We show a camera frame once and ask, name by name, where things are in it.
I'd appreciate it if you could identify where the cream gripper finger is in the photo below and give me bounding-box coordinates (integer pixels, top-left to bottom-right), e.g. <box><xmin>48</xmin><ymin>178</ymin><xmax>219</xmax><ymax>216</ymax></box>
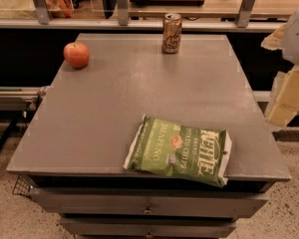
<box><xmin>261</xmin><ymin>24</ymin><xmax>285</xmax><ymax>51</ymax></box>
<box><xmin>265</xmin><ymin>65</ymin><xmax>299</xmax><ymax>126</ymax></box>

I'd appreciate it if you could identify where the orange soda can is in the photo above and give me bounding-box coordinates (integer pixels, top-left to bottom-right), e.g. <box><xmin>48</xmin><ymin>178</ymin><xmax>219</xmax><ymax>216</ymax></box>
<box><xmin>162</xmin><ymin>13</ymin><xmax>182</xmax><ymax>54</ymax></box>

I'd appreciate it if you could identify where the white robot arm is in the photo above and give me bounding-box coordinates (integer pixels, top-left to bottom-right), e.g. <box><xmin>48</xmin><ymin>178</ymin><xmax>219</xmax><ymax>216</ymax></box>
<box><xmin>261</xmin><ymin>7</ymin><xmax>299</xmax><ymax>126</ymax></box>

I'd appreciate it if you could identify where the green jalapeno chip bag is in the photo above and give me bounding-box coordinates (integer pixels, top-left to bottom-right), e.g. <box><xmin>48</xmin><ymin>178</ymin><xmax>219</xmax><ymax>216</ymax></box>
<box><xmin>124</xmin><ymin>116</ymin><xmax>232</xmax><ymax>188</ymax></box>

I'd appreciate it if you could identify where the orange snack bag behind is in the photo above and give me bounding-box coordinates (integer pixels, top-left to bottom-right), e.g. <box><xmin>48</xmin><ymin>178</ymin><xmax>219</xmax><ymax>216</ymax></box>
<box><xmin>45</xmin><ymin>0</ymin><xmax>73</xmax><ymax>18</ymax></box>

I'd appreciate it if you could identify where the red apple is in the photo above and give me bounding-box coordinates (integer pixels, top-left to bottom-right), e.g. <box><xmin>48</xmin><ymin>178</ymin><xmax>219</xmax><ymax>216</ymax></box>
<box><xmin>63</xmin><ymin>42</ymin><xmax>90</xmax><ymax>69</ymax></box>

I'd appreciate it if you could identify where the grey lower drawer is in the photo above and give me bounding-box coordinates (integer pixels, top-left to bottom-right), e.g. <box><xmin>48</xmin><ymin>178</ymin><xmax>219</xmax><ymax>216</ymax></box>
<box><xmin>61</xmin><ymin>218</ymin><xmax>236</xmax><ymax>239</ymax></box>

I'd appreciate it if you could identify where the grey drawer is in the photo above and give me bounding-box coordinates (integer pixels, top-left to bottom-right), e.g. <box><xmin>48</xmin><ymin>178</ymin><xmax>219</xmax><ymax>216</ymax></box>
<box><xmin>61</xmin><ymin>218</ymin><xmax>236</xmax><ymax>239</ymax></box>
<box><xmin>30</xmin><ymin>188</ymin><xmax>267</xmax><ymax>219</ymax></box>

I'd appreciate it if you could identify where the grey upper drawer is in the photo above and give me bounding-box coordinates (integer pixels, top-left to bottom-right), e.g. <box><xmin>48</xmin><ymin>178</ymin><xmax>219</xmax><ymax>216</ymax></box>
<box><xmin>30</xmin><ymin>188</ymin><xmax>267</xmax><ymax>219</ymax></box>

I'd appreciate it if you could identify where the metal rail on left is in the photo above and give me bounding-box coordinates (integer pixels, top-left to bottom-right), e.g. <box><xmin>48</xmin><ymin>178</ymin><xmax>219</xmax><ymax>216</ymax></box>
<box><xmin>0</xmin><ymin>86</ymin><xmax>48</xmax><ymax>111</ymax></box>

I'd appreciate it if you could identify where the wire mesh basket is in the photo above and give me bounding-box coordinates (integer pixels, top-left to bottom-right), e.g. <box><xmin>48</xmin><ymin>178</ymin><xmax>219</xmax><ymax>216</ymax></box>
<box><xmin>12</xmin><ymin>175</ymin><xmax>32</xmax><ymax>198</ymax></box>

